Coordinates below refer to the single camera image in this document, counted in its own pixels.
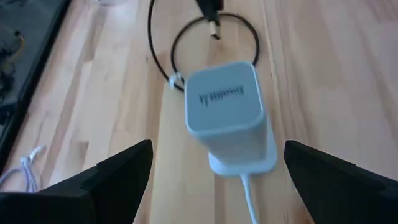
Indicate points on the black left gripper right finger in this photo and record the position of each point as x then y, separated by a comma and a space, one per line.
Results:
342, 193

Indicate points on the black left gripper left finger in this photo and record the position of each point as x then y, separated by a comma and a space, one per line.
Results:
93, 199

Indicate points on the white charger adapter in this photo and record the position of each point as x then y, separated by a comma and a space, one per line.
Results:
224, 99

